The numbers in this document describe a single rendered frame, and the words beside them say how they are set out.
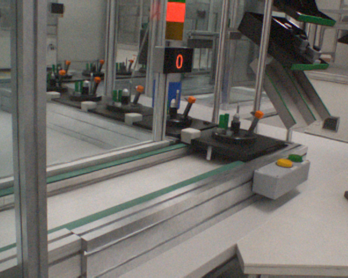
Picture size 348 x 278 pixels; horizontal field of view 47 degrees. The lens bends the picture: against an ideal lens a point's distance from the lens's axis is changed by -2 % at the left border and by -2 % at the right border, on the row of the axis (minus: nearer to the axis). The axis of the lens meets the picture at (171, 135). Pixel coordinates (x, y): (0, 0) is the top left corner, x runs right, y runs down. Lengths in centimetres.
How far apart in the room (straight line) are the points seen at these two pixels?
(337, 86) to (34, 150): 502
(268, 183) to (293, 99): 58
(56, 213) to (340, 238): 63
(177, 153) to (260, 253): 47
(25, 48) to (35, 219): 22
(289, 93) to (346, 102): 382
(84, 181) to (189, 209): 28
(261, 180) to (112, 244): 48
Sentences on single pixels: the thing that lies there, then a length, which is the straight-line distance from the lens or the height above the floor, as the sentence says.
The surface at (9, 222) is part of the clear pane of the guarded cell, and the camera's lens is 55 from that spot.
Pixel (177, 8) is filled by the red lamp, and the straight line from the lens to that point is 115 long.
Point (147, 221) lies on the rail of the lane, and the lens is 76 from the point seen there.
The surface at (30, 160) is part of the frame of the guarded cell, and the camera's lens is 51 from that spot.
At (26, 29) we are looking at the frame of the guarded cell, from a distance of 49.
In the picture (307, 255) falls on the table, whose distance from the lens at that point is 92.
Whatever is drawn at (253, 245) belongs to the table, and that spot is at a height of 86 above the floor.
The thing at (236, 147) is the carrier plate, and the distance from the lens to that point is 120.
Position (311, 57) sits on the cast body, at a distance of 157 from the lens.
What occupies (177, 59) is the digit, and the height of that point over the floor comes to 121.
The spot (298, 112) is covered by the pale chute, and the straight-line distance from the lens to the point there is 154.
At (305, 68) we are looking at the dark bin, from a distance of 148.
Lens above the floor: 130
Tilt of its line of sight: 15 degrees down
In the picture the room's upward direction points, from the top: 5 degrees clockwise
